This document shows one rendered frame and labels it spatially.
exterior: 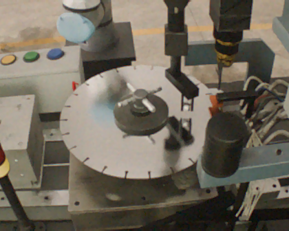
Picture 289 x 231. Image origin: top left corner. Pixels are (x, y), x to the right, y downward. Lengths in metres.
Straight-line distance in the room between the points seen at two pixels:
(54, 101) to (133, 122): 0.39
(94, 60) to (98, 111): 0.52
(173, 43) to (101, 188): 0.32
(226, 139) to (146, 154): 0.24
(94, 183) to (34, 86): 0.38
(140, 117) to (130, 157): 0.09
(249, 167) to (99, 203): 0.32
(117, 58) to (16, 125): 0.53
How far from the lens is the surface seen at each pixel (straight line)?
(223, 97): 0.78
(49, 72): 1.03
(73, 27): 1.15
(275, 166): 0.59
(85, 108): 0.80
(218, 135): 0.50
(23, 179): 0.91
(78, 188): 0.79
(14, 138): 0.85
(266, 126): 0.82
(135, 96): 0.74
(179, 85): 0.73
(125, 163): 0.69
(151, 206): 0.76
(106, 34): 1.32
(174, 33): 0.68
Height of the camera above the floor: 1.48
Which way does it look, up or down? 40 degrees down
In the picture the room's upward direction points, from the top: 6 degrees counter-clockwise
